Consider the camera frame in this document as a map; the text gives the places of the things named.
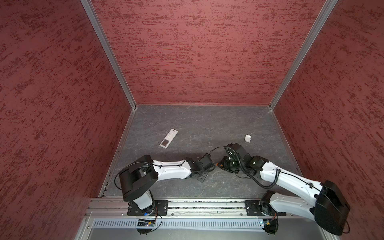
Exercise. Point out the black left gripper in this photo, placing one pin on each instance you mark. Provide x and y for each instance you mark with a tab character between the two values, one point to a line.
201	179

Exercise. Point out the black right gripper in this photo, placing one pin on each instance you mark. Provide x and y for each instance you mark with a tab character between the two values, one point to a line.
224	164

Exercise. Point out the white battery cover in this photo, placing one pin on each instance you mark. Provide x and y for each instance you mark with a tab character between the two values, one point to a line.
248	138

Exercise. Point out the white remote with screen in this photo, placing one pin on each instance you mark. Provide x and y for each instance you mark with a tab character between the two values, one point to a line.
168	138

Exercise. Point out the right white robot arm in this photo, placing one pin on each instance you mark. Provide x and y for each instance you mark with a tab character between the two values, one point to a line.
287	192

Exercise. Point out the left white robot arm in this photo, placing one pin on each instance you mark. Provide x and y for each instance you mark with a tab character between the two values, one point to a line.
137	178

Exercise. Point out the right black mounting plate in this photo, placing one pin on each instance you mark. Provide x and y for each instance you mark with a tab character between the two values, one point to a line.
256	209

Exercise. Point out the black mounting plate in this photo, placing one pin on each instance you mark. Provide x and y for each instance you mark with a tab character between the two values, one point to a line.
256	209
158	207

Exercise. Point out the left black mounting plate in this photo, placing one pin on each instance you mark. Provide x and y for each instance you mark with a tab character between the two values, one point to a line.
158	207

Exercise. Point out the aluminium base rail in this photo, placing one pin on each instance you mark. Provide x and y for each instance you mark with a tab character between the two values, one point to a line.
179	208

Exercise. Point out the perforated cable duct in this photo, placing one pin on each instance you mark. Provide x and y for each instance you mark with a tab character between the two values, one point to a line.
192	224

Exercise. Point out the aluminium corner post right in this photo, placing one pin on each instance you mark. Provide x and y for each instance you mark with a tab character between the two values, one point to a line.
317	26

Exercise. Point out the aluminium corner post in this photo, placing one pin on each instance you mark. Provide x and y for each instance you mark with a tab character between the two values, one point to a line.
97	26
317	26

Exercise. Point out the aluminium corner post left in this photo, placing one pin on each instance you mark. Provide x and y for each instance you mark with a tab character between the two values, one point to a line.
97	26

